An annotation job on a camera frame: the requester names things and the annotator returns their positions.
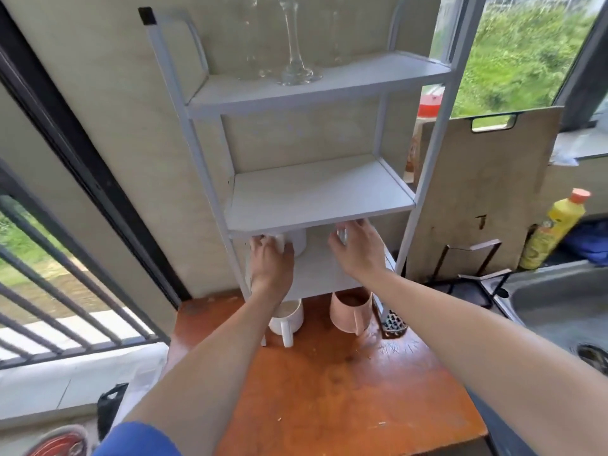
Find yellow bottle with orange cap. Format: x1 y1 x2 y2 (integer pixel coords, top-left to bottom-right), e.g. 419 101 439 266
519 188 592 271

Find red and white packet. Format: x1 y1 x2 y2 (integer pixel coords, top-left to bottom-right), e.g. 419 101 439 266
21 425 91 456

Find brown metal board holder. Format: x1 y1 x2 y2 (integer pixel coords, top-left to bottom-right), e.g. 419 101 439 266
434 238 503 286

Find person's right forearm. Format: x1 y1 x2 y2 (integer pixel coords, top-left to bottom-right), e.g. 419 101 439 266
358 267 608 456

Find black perforated strainer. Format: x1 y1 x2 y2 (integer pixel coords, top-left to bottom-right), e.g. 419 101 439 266
381 309 409 339

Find blue cloth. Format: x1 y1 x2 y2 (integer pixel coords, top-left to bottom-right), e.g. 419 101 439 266
563 222 608 267

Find black window railing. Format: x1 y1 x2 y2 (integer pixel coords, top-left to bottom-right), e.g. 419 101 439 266
0 159 171 371

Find white metal shelf rack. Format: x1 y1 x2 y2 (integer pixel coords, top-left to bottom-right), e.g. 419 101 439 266
139 0 489 348

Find stainless steel sink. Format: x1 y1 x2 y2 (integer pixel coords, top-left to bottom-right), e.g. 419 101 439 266
494 261 608 376

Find sink drain strainer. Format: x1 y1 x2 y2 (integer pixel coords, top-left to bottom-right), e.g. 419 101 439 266
576 345 608 371

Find pink mug with handle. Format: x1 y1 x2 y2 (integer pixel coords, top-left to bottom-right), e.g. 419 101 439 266
330 290 373 336

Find wooden cutting board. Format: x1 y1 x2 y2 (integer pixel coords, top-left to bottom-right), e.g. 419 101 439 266
406 106 565 284

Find person's blue sleeve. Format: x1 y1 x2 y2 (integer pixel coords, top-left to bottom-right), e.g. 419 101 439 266
92 421 183 456

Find person's left forearm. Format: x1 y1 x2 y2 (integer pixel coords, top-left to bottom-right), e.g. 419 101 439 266
114 282 305 456

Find white mug with handle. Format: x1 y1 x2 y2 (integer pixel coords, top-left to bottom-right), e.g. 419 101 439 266
268 299 305 348

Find tall clear wine glass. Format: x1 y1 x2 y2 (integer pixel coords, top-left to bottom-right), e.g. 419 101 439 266
277 0 323 86

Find person's left hand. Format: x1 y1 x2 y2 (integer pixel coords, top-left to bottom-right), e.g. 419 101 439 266
249 235 296 296

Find white ceramic mug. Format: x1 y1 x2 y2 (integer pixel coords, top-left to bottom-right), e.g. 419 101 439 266
273 230 307 258

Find bottle with red cap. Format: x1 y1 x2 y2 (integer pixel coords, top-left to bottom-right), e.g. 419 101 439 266
404 85 445 184

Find black bag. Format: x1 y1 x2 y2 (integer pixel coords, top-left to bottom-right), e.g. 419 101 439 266
97 383 130 441

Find person's right hand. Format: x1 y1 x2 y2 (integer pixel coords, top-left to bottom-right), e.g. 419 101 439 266
328 217 387 282

